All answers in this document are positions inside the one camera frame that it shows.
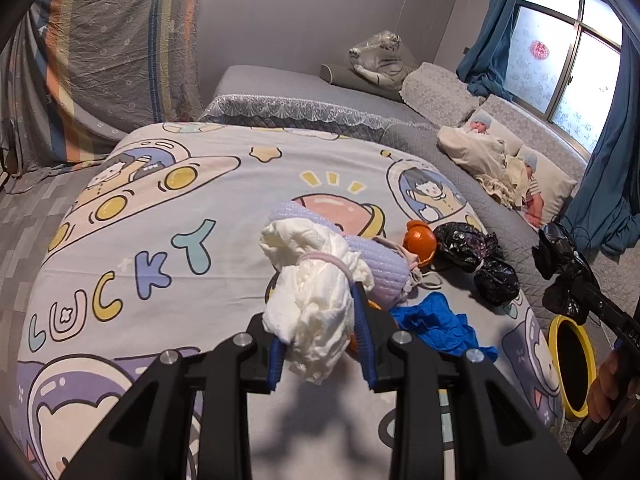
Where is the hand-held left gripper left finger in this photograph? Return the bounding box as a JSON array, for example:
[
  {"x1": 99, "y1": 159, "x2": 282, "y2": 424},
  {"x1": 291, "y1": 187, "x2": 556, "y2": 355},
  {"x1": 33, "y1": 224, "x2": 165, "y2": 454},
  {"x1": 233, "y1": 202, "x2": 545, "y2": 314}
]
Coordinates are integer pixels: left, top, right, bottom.
[{"x1": 60, "y1": 312, "x2": 291, "y2": 480}]

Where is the small baby print pillow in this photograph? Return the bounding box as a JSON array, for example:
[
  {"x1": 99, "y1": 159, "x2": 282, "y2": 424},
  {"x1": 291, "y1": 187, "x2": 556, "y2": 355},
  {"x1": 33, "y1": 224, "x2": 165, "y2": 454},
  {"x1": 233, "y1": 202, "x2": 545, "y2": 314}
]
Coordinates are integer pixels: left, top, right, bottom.
[{"x1": 465, "y1": 110, "x2": 521, "y2": 148}]

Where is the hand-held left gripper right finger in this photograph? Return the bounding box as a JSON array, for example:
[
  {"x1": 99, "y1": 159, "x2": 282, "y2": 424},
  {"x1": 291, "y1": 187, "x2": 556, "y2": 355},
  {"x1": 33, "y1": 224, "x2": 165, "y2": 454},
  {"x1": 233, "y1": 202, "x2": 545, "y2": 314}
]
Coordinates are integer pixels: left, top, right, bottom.
[{"x1": 352, "y1": 280, "x2": 581, "y2": 480}]

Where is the long blue curtain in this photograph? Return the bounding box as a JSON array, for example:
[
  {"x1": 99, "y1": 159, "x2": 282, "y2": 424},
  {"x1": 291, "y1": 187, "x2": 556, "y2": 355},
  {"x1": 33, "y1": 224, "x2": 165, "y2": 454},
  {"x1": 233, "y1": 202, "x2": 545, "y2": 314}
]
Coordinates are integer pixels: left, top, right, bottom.
[{"x1": 565, "y1": 25, "x2": 640, "y2": 261}]

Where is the frosted glass window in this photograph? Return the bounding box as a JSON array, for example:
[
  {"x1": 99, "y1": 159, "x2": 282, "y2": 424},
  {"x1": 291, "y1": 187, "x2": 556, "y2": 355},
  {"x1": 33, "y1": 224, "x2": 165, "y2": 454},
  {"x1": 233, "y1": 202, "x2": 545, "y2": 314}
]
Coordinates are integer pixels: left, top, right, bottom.
[{"x1": 507, "y1": 0, "x2": 626, "y2": 156}]

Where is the short blue curtain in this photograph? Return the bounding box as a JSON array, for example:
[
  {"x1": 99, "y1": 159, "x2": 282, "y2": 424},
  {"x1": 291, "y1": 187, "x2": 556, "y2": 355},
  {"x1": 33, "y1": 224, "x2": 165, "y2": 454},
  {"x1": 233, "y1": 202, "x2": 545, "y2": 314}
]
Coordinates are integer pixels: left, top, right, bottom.
[{"x1": 456, "y1": 0, "x2": 526, "y2": 101}]

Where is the cartoon printed blanket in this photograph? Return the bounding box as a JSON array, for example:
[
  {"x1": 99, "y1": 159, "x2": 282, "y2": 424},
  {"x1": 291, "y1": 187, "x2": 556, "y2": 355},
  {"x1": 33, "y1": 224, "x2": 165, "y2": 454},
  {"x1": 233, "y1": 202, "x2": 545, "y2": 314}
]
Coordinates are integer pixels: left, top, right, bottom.
[{"x1": 15, "y1": 122, "x2": 571, "y2": 480}]

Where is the white tiger plush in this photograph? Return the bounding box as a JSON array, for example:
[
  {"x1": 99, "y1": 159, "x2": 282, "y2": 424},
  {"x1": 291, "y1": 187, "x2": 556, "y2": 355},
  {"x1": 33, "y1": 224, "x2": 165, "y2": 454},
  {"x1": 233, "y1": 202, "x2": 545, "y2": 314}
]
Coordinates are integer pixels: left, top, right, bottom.
[{"x1": 348, "y1": 30, "x2": 418, "y2": 86}]

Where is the grey bolster pillow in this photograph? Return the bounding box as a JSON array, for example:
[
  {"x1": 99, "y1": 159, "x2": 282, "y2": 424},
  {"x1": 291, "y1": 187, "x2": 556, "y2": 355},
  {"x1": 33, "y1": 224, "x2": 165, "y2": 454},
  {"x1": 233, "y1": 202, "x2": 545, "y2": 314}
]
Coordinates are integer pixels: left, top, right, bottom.
[{"x1": 320, "y1": 62, "x2": 406, "y2": 103}]

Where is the black plastic bag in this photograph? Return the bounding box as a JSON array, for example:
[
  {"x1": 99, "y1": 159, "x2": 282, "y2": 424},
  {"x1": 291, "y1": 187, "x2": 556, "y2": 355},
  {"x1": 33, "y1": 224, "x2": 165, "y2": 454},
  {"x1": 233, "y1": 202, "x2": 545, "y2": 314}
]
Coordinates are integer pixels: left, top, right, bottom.
[
  {"x1": 531, "y1": 221, "x2": 593, "y2": 326},
  {"x1": 474, "y1": 259, "x2": 521, "y2": 306},
  {"x1": 432, "y1": 222, "x2": 503, "y2": 273}
]

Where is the white foam net sleeve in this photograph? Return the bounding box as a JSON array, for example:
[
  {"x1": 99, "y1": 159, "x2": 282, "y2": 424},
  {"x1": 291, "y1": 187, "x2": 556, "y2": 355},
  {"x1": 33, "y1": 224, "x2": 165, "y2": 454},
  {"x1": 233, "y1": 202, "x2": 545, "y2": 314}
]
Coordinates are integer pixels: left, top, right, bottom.
[{"x1": 270, "y1": 199, "x2": 346, "y2": 231}]

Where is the cream cloth bundle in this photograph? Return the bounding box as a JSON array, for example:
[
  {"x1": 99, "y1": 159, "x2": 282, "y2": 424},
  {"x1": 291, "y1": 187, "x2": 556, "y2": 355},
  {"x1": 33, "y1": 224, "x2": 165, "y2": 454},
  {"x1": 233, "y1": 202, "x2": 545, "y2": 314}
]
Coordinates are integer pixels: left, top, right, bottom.
[{"x1": 436, "y1": 125, "x2": 531, "y2": 211}]

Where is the yellow rimmed trash bin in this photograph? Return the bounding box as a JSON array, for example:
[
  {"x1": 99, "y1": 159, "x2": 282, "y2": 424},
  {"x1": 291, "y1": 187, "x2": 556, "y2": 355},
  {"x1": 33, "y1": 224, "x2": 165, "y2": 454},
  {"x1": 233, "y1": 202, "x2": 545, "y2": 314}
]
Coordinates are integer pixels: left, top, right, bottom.
[{"x1": 548, "y1": 315, "x2": 597, "y2": 421}]

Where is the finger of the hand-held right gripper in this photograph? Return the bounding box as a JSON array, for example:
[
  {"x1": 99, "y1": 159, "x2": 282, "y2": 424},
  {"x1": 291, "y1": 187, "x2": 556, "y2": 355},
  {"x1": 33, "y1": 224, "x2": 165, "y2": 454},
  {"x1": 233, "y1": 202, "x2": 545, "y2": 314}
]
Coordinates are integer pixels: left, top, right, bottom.
[{"x1": 572, "y1": 275, "x2": 640, "y2": 346}]

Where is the person's right hand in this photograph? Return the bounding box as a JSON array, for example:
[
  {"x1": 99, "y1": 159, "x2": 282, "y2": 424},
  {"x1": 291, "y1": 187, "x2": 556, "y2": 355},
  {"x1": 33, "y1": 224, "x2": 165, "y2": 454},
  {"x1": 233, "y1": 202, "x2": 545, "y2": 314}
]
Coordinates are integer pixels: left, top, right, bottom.
[{"x1": 587, "y1": 355, "x2": 626, "y2": 423}]

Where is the blue glove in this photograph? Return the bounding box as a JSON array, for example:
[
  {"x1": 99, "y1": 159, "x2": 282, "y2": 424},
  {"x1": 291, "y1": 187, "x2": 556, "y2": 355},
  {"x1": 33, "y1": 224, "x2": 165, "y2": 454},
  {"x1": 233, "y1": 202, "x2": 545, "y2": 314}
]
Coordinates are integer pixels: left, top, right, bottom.
[{"x1": 390, "y1": 292, "x2": 499, "y2": 362}]

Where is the white tissue wad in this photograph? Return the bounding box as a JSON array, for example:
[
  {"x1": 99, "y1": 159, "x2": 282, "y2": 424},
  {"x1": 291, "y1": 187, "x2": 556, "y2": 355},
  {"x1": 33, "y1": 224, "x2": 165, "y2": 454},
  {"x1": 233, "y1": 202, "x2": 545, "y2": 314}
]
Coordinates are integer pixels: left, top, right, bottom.
[{"x1": 260, "y1": 217, "x2": 376, "y2": 386}]

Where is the grey chaise with lace trim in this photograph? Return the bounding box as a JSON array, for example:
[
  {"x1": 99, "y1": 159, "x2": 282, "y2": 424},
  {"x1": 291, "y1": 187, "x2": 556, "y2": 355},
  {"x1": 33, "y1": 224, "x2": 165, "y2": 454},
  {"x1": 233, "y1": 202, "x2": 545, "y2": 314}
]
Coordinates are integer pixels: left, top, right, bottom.
[{"x1": 199, "y1": 64, "x2": 436, "y2": 133}]

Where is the lavender knitted cloth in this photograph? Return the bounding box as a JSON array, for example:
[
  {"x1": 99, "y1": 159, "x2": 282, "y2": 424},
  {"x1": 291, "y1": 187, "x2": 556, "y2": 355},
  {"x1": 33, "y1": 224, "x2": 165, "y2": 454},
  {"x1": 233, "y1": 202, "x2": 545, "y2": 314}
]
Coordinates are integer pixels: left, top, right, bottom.
[{"x1": 345, "y1": 235, "x2": 413, "y2": 306}]

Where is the beige cloth strip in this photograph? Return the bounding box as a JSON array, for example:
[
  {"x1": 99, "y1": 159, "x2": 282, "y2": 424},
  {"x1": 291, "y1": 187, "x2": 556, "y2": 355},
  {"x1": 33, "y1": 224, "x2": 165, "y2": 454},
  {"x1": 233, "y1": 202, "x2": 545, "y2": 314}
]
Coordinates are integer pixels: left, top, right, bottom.
[{"x1": 372, "y1": 236, "x2": 427, "y2": 293}]

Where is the striped patterned hanging cloth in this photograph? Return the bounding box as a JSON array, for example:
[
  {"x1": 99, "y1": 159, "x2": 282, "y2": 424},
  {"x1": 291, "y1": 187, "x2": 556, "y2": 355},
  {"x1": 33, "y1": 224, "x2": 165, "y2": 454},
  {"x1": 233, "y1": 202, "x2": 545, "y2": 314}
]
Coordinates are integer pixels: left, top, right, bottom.
[{"x1": 0, "y1": 0, "x2": 211, "y2": 181}]

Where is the large baby print pillow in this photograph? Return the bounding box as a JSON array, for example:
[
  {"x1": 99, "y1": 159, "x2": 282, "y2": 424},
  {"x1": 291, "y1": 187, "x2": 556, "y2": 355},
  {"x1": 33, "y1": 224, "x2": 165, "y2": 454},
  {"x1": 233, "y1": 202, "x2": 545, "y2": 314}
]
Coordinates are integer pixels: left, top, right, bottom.
[{"x1": 515, "y1": 144, "x2": 578, "y2": 228}]

